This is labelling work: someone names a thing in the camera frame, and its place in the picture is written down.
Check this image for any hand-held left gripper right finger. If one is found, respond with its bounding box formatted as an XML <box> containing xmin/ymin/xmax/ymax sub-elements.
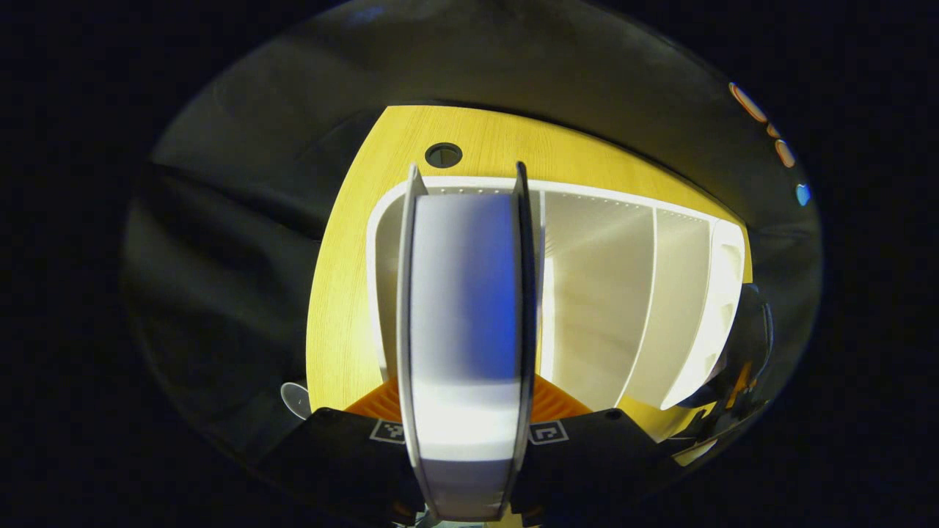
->
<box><xmin>510</xmin><ymin>374</ymin><xmax>683</xmax><ymax>518</ymax></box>

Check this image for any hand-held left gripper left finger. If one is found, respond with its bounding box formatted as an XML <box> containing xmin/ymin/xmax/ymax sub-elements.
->
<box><xmin>257</xmin><ymin>378</ymin><xmax>426</xmax><ymax>525</ymax></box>

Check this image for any white and blue book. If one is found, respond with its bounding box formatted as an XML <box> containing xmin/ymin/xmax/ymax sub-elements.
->
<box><xmin>396</xmin><ymin>161</ymin><xmax>538</xmax><ymax>523</ymax></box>

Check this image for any grey round disc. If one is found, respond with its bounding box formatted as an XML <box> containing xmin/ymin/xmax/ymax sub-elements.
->
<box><xmin>280</xmin><ymin>381</ymin><xmax>313</xmax><ymax>421</ymax></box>

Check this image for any black backdrop cloth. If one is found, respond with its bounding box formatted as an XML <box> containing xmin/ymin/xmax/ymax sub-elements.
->
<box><xmin>121</xmin><ymin>0</ymin><xmax>822</xmax><ymax>499</ymax></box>

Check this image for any round table cable grommet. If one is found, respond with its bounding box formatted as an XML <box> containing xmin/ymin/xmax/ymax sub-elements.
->
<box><xmin>425</xmin><ymin>142</ymin><xmax>464</xmax><ymax>169</ymax></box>

